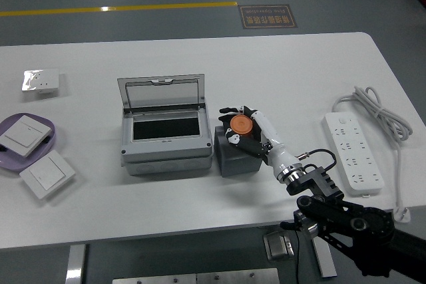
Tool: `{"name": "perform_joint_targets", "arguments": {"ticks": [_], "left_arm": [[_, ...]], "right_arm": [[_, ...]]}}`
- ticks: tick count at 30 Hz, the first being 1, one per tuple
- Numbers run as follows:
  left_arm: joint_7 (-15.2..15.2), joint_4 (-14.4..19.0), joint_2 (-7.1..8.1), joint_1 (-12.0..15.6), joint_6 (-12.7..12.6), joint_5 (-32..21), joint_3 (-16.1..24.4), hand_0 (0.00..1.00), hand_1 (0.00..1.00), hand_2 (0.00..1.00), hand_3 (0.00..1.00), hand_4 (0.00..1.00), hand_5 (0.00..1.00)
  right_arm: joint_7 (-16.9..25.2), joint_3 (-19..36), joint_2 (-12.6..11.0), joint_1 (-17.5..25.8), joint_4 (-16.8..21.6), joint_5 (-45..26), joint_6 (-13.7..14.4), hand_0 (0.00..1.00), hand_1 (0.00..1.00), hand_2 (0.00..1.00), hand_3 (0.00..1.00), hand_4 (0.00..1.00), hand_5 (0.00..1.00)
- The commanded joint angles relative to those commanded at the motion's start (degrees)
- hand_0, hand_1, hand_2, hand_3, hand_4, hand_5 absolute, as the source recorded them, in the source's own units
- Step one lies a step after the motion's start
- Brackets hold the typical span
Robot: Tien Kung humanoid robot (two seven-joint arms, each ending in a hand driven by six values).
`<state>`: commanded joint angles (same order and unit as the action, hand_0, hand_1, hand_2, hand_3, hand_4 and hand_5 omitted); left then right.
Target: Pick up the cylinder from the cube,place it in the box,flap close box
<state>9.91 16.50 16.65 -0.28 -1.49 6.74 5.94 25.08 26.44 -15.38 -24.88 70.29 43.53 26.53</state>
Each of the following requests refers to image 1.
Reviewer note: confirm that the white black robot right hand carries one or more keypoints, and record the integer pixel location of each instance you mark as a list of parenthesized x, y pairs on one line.
[(276, 154)]

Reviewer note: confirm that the metal base plate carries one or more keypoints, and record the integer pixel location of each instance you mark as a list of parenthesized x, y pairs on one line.
[(153, 279), (238, 276)]

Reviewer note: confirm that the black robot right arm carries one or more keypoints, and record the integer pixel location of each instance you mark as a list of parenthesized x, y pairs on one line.
[(352, 217)]

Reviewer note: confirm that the yellow floor tape line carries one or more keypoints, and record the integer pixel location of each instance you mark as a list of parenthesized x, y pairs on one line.
[(133, 8)]

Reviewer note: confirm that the white table leg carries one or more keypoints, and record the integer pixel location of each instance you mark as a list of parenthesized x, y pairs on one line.
[(75, 264), (327, 264)]

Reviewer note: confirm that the white wall socket in wrap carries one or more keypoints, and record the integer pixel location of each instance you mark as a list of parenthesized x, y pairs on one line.
[(43, 79)]

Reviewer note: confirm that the brown floor sign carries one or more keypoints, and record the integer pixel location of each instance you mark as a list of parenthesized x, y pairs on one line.
[(268, 17)]

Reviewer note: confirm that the purple tray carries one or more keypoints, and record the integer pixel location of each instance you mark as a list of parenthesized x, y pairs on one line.
[(13, 164)]

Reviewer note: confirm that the metal floor socket box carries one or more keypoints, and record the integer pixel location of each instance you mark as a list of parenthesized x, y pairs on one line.
[(278, 247)]

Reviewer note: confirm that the grey junction box clear lid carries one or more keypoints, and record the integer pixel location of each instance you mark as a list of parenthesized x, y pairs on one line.
[(166, 156)]

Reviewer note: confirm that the white wall switch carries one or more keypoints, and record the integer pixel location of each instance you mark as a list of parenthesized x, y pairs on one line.
[(23, 134), (46, 174)]

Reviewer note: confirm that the orange cylinder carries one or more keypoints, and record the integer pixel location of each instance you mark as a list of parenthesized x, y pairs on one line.
[(242, 125)]

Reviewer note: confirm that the white power strip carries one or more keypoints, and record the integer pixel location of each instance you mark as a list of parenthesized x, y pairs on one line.
[(352, 154)]

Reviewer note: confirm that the grey cube with round hole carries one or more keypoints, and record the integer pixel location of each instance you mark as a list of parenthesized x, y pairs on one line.
[(233, 164)]

